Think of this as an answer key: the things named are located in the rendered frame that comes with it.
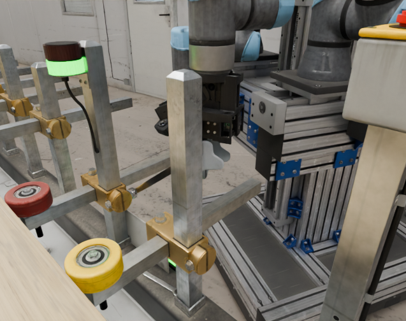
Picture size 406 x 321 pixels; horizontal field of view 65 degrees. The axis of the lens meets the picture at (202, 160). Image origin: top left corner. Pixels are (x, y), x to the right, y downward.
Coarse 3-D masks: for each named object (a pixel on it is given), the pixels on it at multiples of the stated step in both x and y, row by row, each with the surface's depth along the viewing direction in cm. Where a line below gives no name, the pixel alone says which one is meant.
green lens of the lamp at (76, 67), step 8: (48, 64) 53; (56, 64) 52; (64, 64) 52; (72, 64) 53; (80, 64) 54; (48, 72) 54; (56, 72) 53; (64, 72) 53; (72, 72) 54; (80, 72) 55
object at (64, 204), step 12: (168, 156) 86; (132, 168) 79; (144, 168) 80; (156, 168) 83; (120, 180) 75; (132, 180) 78; (72, 192) 69; (84, 192) 69; (60, 204) 66; (72, 204) 68; (84, 204) 70; (36, 216) 63; (48, 216) 65; (60, 216) 67; (36, 228) 65
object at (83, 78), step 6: (54, 42) 54; (60, 42) 54; (66, 42) 54; (72, 42) 54; (48, 60) 53; (66, 60) 52; (72, 60) 53; (84, 72) 56; (66, 78) 56; (84, 78) 58; (66, 84) 56; (84, 84) 59; (72, 96) 58; (78, 102) 59; (84, 108) 60; (90, 120) 61; (90, 126) 62; (96, 150) 64
